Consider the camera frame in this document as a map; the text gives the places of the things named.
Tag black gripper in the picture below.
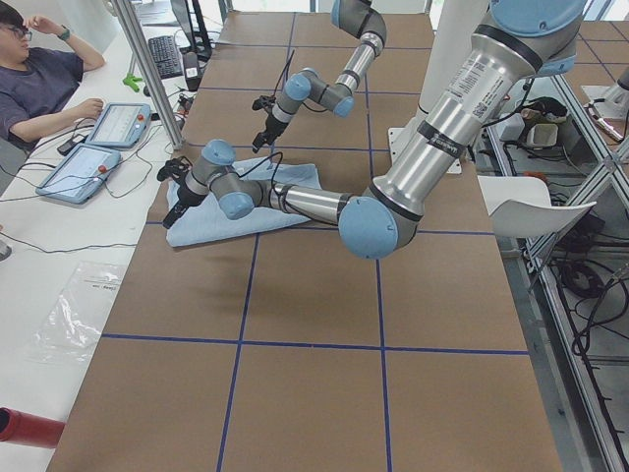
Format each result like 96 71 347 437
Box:
162 184 202 229
252 114 287 152

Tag light blue button-up shirt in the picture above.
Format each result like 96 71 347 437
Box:
166 157 320 247

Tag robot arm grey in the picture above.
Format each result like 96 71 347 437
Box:
252 1 387 152
163 1 584 259

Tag upper blue teach pendant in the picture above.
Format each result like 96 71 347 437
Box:
86 102 151 149

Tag blue teach pendant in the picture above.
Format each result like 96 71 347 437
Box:
86 102 151 149
35 144 121 205

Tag lower blue teach pendant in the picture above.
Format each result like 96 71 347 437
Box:
35 144 121 205

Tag black computer keyboard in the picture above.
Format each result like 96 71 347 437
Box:
147 35 183 79

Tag green plastic clamp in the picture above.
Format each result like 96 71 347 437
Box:
123 73 143 92

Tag clear plastic bag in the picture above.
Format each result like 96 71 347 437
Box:
26 262 128 365

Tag seated person dark shirt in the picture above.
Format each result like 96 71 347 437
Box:
1 2 105 151

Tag white plastic chair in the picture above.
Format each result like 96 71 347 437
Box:
478 175 597 238

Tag red cylinder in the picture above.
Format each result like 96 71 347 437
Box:
1 407 66 448

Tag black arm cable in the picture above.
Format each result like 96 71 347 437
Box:
235 150 285 198
272 48 297 99

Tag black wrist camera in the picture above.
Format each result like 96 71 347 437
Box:
156 156 193 185
252 95 276 113

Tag aluminium frame post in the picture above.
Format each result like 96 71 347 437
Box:
111 0 184 150

